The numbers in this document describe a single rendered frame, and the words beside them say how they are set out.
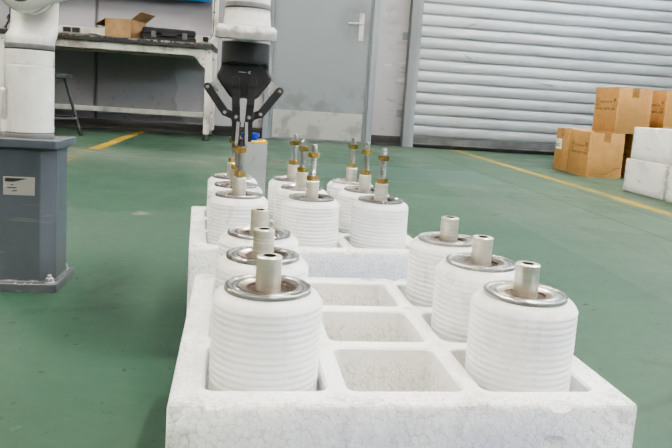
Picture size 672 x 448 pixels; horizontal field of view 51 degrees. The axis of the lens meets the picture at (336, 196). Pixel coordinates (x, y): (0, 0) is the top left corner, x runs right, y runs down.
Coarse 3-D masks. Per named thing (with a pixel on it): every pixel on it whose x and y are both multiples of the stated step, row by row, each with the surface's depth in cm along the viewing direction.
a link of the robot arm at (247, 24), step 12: (228, 12) 106; (240, 12) 105; (252, 12) 105; (264, 12) 107; (228, 24) 102; (240, 24) 105; (252, 24) 106; (264, 24) 107; (216, 36) 102; (228, 36) 102; (240, 36) 102; (252, 36) 102; (264, 36) 102; (276, 36) 103
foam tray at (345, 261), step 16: (192, 208) 140; (192, 224) 123; (272, 224) 132; (192, 240) 110; (192, 256) 105; (208, 256) 106; (304, 256) 108; (320, 256) 109; (336, 256) 110; (352, 256) 110; (368, 256) 111; (384, 256) 111; (400, 256) 112; (192, 272) 106; (208, 272) 106; (320, 272) 109; (336, 272) 110; (352, 272) 110; (368, 272) 111; (384, 272) 111; (400, 272) 112; (192, 288) 106
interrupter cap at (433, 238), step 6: (420, 234) 88; (426, 234) 89; (432, 234) 89; (438, 234) 89; (462, 234) 90; (420, 240) 86; (426, 240) 85; (432, 240) 85; (438, 240) 87; (462, 240) 87; (468, 240) 87; (450, 246) 84; (456, 246) 84; (462, 246) 84; (468, 246) 84
